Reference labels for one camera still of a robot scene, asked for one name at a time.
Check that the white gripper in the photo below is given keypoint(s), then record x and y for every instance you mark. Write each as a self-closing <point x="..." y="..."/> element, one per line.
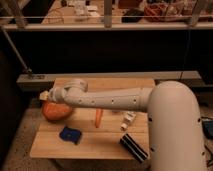
<point x="55" y="95"/>

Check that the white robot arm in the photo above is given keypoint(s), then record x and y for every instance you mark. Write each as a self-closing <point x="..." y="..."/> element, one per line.
<point x="175" y="124"/>

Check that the orange ceramic bowl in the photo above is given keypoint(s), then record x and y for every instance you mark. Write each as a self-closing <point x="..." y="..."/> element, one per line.
<point x="55" y="112"/>

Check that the blue cloth toy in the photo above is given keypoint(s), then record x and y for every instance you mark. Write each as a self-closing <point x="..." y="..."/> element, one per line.
<point x="70" y="134"/>

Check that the diagonal metal pole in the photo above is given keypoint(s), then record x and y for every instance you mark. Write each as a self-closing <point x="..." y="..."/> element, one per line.
<point x="26" y="68"/>

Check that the orange carrot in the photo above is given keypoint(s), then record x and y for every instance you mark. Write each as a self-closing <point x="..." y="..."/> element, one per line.
<point x="99" y="113"/>

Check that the wooden table board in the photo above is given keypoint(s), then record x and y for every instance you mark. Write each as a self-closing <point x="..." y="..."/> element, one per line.
<point x="95" y="143"/>

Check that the black striped box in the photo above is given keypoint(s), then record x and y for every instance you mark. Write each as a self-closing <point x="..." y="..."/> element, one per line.
<point x="133" y="148"/>

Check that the grey metal rail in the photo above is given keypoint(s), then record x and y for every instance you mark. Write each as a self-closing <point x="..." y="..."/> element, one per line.
<point x="36" y="82"/>

